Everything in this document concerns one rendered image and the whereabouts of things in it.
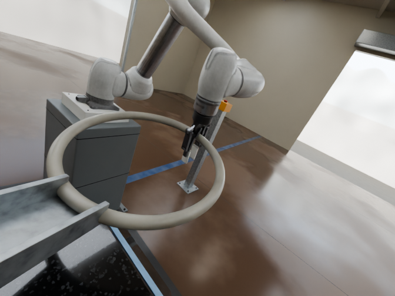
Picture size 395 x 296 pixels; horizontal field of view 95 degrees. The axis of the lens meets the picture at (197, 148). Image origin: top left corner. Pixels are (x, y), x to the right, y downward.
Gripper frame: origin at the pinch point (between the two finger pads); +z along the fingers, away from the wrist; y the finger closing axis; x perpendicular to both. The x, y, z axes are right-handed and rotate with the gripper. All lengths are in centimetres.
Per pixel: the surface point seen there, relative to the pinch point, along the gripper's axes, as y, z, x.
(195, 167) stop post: -88, 84, -40
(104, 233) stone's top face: 40.7, 5.3, 7.6
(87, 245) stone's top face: 45.3, 4.5, 8.3
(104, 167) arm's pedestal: 8, 45, -53
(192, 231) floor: -42, 104, 4
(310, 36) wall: -614, -107, -115
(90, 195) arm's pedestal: 19, 66, -52
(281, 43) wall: -607, -70, -179
